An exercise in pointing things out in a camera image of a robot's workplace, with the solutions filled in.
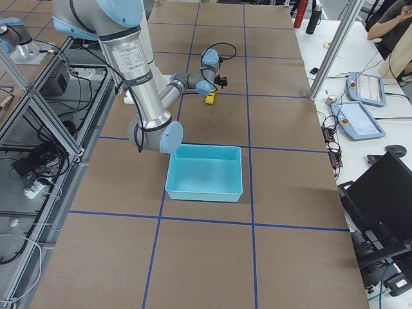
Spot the yellow beetle toy car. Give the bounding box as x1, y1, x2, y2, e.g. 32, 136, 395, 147
205, 93, 216, 104

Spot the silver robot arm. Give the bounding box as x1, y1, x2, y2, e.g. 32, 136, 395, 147
52, 1, 227, 154

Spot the light blue plastic bin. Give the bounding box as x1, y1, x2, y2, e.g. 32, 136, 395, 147
165, 144, 243, 202

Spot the small metal cylinder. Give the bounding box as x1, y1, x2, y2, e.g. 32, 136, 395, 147
325, 95, 337, 106

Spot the near teach pendant tablet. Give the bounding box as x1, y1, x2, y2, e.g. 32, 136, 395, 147
330, 101, 386, 141

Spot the teach pendant tablet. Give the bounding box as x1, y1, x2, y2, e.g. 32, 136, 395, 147
346, 72, 386, 108
330, 101, 386, 141

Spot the far teach pendant tablet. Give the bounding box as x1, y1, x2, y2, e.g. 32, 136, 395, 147
346, 72, 386, 108

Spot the red bottle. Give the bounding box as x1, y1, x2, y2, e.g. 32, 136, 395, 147
294, 0, 309, 29

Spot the black monitor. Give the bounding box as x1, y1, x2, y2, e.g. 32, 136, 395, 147
339, 152, 411, 270

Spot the black bottle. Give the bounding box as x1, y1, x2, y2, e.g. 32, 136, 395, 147
306, 3, 323, 35

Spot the black computer mouse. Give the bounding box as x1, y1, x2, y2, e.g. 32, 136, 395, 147
385, 145, 407, 158

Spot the seated person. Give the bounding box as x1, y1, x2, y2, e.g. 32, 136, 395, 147
367, 1, 411, 59

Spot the aluminium frame post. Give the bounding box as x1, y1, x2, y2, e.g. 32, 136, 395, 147
308, 0, 364, 101

